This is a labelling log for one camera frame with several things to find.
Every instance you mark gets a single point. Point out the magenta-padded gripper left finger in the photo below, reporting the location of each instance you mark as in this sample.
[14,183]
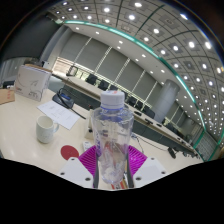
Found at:
[75,173]

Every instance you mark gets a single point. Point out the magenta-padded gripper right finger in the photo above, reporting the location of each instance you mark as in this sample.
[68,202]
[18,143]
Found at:
[150,172]

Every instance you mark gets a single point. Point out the clear plastic water bottle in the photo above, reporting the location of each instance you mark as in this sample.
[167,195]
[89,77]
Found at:
[112,133]

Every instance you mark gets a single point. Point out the flat round red coaster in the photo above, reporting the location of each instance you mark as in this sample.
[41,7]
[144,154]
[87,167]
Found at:
[69,152]

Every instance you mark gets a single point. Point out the small white rectangular block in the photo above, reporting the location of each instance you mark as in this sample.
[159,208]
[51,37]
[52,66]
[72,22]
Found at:
[86,145]

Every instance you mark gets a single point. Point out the small open white carton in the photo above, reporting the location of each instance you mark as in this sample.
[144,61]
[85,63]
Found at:
[89,128]

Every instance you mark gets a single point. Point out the white ceramic mug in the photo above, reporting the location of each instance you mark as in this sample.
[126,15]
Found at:
[45,130]

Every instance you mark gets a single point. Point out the white printed paper sheet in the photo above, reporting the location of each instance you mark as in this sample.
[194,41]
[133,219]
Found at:
[58,113]

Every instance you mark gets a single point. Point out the black desk telephone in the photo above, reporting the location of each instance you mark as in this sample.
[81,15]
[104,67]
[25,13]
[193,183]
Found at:
[63,98]

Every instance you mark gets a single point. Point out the row of black office chairs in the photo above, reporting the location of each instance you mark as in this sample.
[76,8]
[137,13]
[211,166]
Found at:
[91,79]

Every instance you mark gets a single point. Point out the large white cardboard box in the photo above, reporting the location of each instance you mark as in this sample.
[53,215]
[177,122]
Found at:
[31,83]

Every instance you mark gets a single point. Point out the group of round ceiling lights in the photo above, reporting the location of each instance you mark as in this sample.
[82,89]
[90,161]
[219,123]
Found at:
[155,31]

